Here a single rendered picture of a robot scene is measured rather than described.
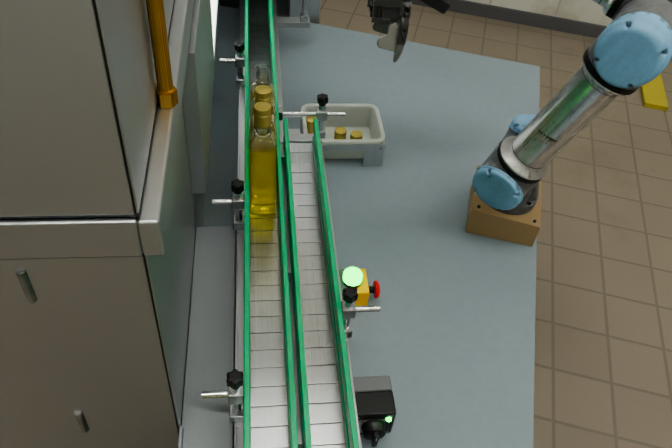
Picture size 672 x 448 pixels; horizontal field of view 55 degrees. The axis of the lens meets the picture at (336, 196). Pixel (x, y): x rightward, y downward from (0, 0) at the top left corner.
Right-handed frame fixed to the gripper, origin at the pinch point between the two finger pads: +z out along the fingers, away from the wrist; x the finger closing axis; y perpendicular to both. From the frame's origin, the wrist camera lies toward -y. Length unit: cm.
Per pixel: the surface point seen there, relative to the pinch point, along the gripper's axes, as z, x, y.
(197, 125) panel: 1.8, 25.0, 42.7
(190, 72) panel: -10, 25, 43
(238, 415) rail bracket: 28, 71, 35
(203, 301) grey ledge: 30, 45, 42
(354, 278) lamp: 33, 39, 11
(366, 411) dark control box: 34, 68, 12
